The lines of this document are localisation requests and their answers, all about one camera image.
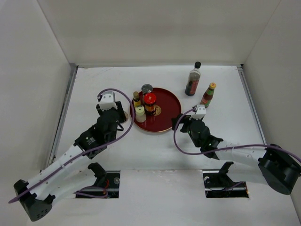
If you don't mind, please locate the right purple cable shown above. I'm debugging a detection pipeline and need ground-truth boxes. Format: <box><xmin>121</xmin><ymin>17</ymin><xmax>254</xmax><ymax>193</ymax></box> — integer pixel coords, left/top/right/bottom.
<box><xmin>173</xmin><ymin>107</ymin><xmax>301</xmax><ymax>163</ymax></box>

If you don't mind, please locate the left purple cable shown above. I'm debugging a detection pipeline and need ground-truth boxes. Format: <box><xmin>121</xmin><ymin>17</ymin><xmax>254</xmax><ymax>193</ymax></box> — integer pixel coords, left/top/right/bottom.
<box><xmin>8</xmin><ymin>88</ymin><xmax>135</xmax><ymax>204</ymax></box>

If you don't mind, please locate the round red tray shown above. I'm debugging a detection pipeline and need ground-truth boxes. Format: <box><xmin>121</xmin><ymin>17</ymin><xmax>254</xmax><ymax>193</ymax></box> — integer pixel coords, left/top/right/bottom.
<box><xmin>134</xmin><ymin>88</ymin><xmax>182</xmax><ymax>133</ymax></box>

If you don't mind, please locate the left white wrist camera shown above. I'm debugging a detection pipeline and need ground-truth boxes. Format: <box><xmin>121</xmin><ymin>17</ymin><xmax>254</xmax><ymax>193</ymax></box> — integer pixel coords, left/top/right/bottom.
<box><xmin>98</xmin><ymin>91</ymin><xmax>117</xmax><ymax>111</ymax></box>

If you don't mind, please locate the small yellow label bottle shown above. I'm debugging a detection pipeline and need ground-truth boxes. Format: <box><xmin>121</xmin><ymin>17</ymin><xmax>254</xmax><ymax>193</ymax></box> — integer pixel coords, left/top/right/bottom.
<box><xmin>133</xmin><ymin>91</ymin><xmax>141</xmax><ymax>108</ymax></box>

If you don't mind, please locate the purple cable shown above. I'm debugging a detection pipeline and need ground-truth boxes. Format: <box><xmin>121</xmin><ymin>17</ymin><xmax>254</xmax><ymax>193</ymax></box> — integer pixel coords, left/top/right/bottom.
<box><xmin>8</xmin><ymin>88</ymin><xmax>135</xmax><ymax>204</ymax></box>
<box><xmin>173</xmin><ymin>107</ymin><xmax>301</xmax><ymax>163</ymax></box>

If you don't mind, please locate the tall dark soy sauce bottle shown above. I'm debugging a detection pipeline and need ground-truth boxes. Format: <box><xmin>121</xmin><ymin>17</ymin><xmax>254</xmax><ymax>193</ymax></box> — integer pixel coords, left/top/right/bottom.
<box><xmin>185</xmin><ymin>61</ymin><xmax>201</xmax><ymax>96</ymax></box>

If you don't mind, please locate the silver cap spice shaker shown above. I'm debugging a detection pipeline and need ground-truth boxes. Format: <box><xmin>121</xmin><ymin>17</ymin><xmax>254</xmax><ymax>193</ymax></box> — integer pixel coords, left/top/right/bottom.
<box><xmin>141</xmin><ymin>84</ymin><xmax>153</xmax><ymax>95</ymax></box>

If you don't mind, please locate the red chili sauce bottle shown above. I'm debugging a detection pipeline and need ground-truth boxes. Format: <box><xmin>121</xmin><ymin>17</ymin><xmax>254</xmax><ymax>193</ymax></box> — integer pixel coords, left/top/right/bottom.
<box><xmin>200</xmin><ymin>82</ymin><xmax>216</xmax><ymax>108</ymax></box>

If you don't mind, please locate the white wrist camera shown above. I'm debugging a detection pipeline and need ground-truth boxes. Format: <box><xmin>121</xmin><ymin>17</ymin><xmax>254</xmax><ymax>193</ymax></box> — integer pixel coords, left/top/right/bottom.
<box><xmin>190</xmin><ymin>105</ymin><xmax>206</xmax><ymax>120</ymax></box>
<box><xmin>98</xmin><ymin>91</ymin><xmax>117</xmax><ymax>111</ymax></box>

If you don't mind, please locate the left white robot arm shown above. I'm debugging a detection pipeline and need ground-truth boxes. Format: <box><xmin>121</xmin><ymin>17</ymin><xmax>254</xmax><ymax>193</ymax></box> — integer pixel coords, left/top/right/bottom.
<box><xmin>11</xmin><ymin>101</ymin><xmax>127</xmax><ymax>222</ymax></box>

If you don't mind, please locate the pink cap spice jar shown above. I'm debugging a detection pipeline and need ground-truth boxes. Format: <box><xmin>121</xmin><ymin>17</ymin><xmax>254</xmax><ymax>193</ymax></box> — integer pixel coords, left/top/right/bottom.
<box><xmin>124</xmin><ymin>112</ymin><xmax>129</xmax><ymax>122</ymax></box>

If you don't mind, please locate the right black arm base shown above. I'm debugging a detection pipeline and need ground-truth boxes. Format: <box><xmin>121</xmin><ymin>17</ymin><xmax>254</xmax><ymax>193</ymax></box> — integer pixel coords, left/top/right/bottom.
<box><xmin>202</xmin><ymin>161</ymin><xmax>249</xmax><ymax>198</ymax></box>

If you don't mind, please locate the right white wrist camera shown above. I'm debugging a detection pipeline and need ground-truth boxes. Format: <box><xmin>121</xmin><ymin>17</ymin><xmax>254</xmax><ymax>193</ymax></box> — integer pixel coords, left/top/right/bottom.
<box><xmin>190</xmin><ymin>105</ymin><xmax>206</xmax><ymax>120</ymax></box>

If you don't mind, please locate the red lid sauce jar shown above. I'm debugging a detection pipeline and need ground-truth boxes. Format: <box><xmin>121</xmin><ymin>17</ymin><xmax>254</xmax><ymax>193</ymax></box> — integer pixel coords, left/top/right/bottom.
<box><xmin>143</xmin><ymin>93</ymin><xmax>157</xmax><ymax>115</ymax></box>

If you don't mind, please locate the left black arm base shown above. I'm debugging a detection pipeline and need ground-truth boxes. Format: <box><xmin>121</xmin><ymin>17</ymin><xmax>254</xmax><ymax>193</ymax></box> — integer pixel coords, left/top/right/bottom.
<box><xmin>75</xmin><ymin>163</ymin><xmax>120</xmax><ymax>199</ymax></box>

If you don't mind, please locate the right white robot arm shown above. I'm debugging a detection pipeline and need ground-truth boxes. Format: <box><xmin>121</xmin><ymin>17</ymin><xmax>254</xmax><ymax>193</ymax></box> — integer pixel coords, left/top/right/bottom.
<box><xmin>172</xmin><ymin>113</ymin><xmax>301</xmax><ymax>195</ymax></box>

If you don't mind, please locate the cream cap spice jar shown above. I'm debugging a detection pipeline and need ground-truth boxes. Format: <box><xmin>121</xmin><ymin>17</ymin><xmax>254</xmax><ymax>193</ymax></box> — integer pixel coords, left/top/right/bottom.
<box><xmin>135</xmin><ymin>105</ymin><xmax>146</xmax><ymax>123</ymax></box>

